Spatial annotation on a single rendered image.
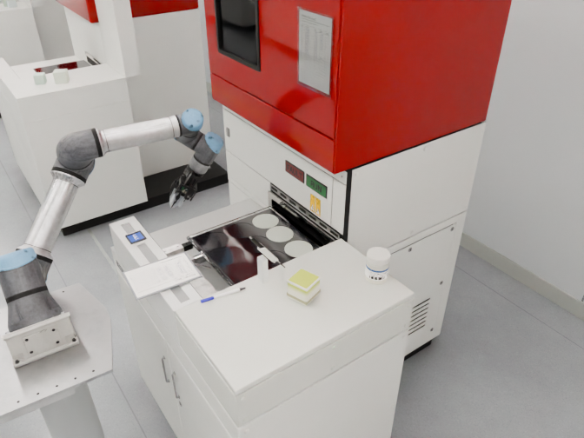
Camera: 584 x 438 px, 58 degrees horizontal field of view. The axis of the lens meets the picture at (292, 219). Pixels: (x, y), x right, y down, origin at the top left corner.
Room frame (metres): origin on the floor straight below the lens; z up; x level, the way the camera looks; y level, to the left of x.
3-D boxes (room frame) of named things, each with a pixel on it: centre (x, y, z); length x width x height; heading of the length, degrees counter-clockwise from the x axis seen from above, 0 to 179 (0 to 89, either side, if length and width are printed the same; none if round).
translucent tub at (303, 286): (1.17, -0.03, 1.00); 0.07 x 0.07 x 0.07; 53
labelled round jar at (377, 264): (1.26, -0.26, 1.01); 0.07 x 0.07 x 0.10
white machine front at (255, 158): (1.81, 0.05, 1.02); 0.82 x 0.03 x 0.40; 35
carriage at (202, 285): (1.35, 0.33, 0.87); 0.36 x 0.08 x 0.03; 35
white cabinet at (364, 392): (1.39, 0.17, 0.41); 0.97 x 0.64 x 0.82; 35
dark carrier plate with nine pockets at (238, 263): (1.52, 0.13, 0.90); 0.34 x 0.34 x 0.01; 35
